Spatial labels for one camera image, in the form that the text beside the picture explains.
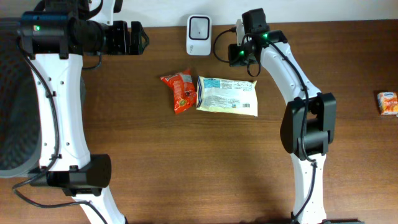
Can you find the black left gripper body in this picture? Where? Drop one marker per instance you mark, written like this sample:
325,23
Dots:
125,37

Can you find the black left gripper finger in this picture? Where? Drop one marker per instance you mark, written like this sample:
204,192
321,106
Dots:
137,31
141,46

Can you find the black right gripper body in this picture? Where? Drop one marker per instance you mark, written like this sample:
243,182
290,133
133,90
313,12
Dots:
234,55

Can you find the yellow wet wipes pack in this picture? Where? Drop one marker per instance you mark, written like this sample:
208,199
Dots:
219,95

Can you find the red snack bag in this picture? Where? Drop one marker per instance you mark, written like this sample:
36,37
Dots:
185,94

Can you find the small orange snack packet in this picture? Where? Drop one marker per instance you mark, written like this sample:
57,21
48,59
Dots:
387,103

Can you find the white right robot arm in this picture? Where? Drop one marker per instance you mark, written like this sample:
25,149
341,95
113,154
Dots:
308,124

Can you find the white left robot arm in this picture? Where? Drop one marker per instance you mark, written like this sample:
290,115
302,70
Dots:
53,39

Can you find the white barcode scanner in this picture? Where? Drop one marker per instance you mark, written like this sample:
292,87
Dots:
198,38

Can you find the grey plastic lattice basket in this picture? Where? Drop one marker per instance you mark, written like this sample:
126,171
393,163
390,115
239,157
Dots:
27,134

